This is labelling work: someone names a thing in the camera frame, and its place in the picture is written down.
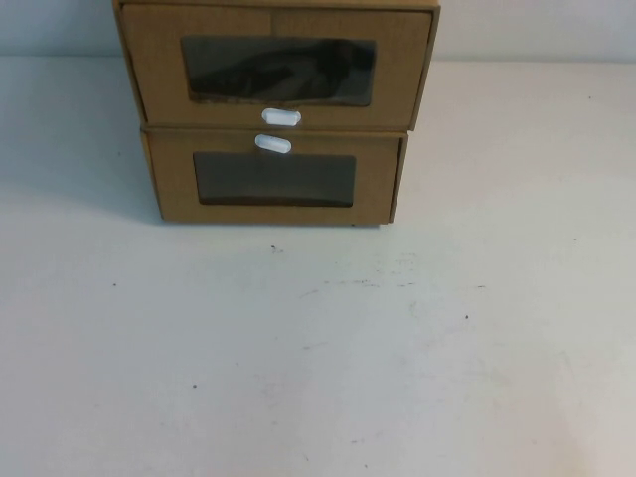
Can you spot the cardboard drawer box shell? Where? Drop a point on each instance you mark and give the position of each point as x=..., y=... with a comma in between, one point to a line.
x=435, y=15

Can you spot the cardboard drawer with window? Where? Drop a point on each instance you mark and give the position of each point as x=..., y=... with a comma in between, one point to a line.
x=149, y=59
x=174, y=149
x=348, y=128

